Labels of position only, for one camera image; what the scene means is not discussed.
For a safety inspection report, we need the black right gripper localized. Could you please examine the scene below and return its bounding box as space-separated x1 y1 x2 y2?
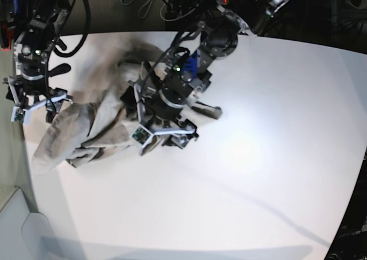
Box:
2 61 73 123

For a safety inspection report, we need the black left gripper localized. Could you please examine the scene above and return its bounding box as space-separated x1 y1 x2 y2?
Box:
120 70 213 150

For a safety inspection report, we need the grey t-shirt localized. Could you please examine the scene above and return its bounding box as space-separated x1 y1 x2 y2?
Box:
31 40 162 176

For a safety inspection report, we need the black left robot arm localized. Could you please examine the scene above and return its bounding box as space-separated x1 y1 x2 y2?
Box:
120 5 253 155

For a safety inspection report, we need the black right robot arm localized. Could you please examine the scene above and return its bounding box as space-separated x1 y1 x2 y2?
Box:
1 0 72 125

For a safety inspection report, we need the red and black clamp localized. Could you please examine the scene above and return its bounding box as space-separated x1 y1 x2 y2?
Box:
0 21 14 51

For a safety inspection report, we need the black power strip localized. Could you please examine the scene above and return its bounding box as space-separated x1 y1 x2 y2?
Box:
216 0 229 6

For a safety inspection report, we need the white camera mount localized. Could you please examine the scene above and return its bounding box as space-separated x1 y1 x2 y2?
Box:
131 80 198 156
3 77 73 125

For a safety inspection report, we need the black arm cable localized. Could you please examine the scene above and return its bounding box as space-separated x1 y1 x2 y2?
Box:
45 0 92 59

